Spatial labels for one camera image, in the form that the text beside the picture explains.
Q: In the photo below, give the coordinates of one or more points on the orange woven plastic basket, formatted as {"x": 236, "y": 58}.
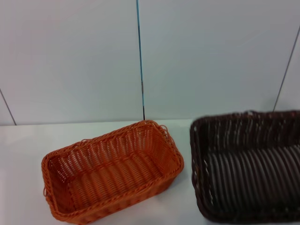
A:
{"x": 112, "y": 173}

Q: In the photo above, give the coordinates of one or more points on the dark brown woven plastic basket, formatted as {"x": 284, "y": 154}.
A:
{"x": 246, "y": 175}

